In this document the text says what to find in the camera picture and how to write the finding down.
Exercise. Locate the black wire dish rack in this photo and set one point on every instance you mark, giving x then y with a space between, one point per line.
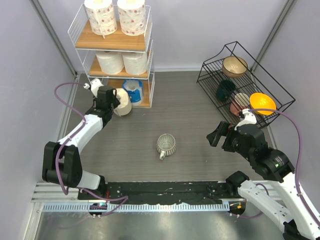
255 80

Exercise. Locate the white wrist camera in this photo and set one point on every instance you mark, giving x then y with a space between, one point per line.
93 86
246 118

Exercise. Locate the dark green mug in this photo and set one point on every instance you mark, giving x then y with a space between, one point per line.
225 90

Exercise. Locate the white slotted cable duct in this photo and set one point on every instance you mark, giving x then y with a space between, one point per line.
133 208

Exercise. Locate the beige paper roll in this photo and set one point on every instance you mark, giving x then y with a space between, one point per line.
125 106

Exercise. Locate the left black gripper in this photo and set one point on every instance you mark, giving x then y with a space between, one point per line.
115 102

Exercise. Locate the blue paper roll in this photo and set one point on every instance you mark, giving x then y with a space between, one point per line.
135 91

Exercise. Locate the white wire three-tier shelf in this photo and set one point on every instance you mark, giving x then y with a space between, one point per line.
86 44

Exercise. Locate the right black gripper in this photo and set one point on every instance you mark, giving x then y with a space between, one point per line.
213 137

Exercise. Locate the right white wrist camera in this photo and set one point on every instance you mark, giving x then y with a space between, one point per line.
246 118

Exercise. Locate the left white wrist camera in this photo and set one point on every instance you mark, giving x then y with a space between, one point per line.
93 86

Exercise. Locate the orange bowl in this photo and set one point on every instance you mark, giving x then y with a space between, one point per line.
262 102

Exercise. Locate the grey ribbed glass mug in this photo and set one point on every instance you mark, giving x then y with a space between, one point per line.
166 145

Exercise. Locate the tan ceramic bowl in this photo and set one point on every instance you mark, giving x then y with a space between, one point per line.
234 67

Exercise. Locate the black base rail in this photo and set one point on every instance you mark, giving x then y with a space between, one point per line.
164 192

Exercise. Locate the plain white paper roll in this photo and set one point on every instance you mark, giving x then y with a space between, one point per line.
135 63

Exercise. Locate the white patterned paper roll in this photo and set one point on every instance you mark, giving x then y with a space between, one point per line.
101 16

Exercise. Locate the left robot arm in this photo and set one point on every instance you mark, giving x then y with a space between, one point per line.
61 160

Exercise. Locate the pink mug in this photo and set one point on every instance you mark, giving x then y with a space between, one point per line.
240 101

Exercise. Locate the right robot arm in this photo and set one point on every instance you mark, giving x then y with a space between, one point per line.
294 219

